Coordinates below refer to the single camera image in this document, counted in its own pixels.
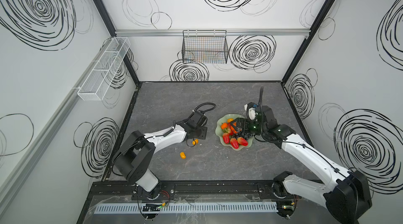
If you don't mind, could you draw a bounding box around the fake strawberry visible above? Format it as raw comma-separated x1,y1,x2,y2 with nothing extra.
222,133,230,144
230,138,239,150
237,137,249,146

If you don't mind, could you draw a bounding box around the light green wavy fruit bowl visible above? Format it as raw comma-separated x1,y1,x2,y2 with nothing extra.
215,114,254,151

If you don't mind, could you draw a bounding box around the dark fake grape bunch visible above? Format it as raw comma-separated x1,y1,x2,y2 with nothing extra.
233,132,254,140

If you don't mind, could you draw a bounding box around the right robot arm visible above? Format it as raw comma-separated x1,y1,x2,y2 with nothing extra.
229,103,373,224

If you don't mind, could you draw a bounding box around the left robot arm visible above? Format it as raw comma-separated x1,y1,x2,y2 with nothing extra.
112,110,207,198

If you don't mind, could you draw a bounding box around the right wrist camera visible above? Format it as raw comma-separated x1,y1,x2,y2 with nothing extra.
245,102,258,122

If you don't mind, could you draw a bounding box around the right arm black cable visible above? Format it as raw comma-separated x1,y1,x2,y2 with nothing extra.
251,86,284,147

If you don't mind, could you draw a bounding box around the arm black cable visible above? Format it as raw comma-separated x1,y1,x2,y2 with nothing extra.
251,86,284,147
192,102,217,118

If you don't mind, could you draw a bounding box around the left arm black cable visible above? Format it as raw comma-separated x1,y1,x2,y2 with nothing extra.
192,102,217,118

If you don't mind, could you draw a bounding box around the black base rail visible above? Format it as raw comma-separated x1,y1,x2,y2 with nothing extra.
89,179,341,201

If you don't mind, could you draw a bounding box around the black wire wall basket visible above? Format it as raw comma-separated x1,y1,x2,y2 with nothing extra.
181,30,229,64

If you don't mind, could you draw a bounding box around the white slotted cable duct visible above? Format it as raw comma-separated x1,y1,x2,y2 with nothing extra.
94,202,278,214

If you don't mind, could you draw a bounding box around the white mesh wall shelf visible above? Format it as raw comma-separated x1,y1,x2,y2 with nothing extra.
77,37,130,101

